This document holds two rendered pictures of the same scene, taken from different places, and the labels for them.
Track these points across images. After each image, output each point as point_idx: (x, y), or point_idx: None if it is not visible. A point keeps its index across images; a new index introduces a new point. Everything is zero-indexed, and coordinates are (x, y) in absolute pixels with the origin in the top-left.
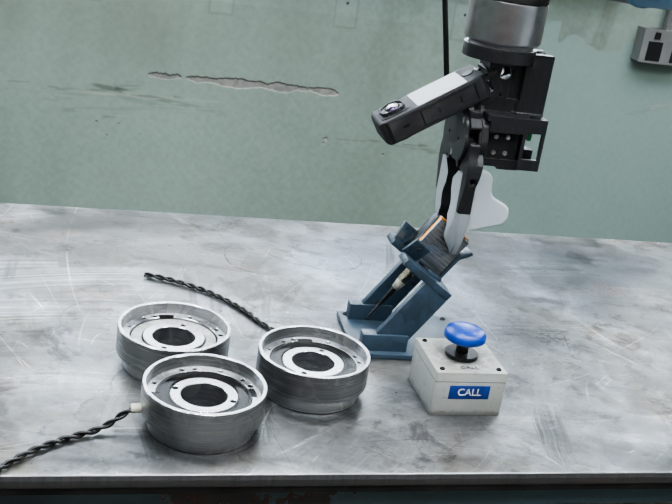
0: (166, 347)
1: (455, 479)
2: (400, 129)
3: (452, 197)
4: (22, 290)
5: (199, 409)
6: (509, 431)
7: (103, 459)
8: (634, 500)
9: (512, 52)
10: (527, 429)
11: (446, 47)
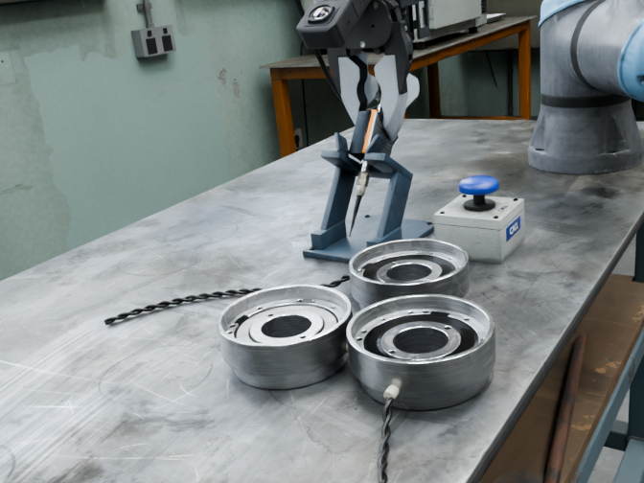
0: (304, 335)
1: (599, 285)
2: (345, 27)
3: (383, 84)
4: (16, 410)
5: (448, 349)
6: (551, 241)
7: (442, 458)
8: None
9: None
10: (553, 235)
11: None
